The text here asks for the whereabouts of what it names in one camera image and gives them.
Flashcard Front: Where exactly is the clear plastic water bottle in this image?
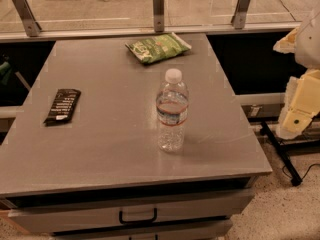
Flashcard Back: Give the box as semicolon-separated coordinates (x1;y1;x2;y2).
156;68;189;152

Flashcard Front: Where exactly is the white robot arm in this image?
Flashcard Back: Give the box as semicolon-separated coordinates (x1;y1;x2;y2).
273;5;320;139

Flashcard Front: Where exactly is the black metal stand leg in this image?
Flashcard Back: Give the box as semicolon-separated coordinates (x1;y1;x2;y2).
260;121;302;186

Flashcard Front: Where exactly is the green snack bag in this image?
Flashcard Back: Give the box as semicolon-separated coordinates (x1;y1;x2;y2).
126;33;192;64

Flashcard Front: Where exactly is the grey drawer cabinet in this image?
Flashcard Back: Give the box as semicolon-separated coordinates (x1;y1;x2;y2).
0;34;271;240

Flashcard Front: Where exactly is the black snack bar wrapper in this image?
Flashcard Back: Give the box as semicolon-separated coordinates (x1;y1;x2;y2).
44;89;81;125

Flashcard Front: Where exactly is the black cable on floor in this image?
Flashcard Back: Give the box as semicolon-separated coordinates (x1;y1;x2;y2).
282;162;320;181

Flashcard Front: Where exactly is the right metal railing bracket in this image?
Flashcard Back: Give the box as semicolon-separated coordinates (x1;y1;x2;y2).
231;0;251;29

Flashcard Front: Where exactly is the metal railing bracket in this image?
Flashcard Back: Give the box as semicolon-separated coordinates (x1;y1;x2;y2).
231;0;251;29
12;0;42;37
153;0;164;32

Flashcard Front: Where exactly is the middle metal railing bracket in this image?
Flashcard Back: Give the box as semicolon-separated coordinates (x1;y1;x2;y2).
153;0;164;32

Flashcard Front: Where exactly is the black upper drawer handle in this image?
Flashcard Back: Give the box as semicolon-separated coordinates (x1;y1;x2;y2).
118;208;158;225

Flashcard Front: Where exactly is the left metal railing bracket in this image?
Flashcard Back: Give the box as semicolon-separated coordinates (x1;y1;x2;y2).
12;0;42;37

